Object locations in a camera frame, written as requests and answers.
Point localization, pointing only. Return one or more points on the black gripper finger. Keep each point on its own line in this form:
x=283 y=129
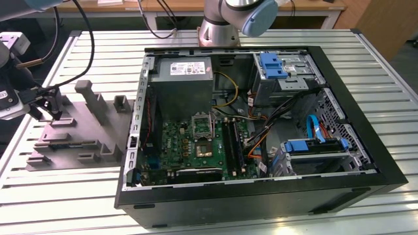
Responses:
x=37 y=111
x=55 y=102

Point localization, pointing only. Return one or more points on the silver CPU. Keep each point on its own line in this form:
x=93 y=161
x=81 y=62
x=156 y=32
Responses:
x=47 y=120

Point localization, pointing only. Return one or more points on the metal locking lever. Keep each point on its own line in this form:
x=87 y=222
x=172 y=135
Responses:
x=214 y=129

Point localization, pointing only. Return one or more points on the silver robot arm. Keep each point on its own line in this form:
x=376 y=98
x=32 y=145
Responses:
x=215 y=31

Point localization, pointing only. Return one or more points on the RAM stick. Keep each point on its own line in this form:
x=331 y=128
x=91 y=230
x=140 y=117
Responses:
x=65 y=146

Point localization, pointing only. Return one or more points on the grey parts rack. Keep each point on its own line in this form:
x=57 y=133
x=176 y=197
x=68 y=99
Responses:
x=113 y=129

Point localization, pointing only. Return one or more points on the grey power supply unit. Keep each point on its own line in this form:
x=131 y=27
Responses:
x=165 y=98

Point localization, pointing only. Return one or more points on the blue port connector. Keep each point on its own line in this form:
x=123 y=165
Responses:
x=136 y=178

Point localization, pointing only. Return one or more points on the green motherboard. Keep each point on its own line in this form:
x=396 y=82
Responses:
x=169 y=156

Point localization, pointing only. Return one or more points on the black graphics card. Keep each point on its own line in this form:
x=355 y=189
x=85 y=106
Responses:
x=195 y=172

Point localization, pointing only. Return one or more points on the black RAM slot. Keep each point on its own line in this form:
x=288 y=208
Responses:
x=239 y=147
x=228 y=147
x=235 y=147

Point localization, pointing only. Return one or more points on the blue disk carrier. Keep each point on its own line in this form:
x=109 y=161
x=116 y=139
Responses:
x=271 y=61

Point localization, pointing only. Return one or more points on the grey metal drive cage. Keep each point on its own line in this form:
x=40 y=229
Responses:
x=294 y=84

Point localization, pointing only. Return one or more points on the black PC case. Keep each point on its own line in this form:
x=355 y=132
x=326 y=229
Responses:
x=260 y=203

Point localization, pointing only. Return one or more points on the hard disk in blue carrier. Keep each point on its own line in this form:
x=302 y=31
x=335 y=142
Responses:
x=296 y=146

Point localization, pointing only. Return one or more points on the grey metal disk bay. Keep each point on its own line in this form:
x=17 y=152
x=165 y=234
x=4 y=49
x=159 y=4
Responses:
x=326 y=156

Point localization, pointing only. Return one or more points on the wooden desk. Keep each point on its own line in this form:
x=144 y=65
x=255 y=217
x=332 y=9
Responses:
x=310 y=7

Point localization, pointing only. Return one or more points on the wooden cabinet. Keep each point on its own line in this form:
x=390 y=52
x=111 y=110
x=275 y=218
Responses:
x=384 y=24

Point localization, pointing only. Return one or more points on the white rounded wrist camera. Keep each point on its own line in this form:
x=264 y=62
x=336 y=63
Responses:
x=9 y=107

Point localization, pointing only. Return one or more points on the grey bracket wrist camera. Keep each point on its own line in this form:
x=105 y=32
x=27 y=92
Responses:
x=16 y=42

